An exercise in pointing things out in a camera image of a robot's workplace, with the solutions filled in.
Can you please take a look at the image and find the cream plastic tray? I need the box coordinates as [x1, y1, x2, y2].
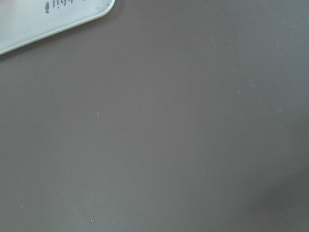
[0, 0, 115, 54]

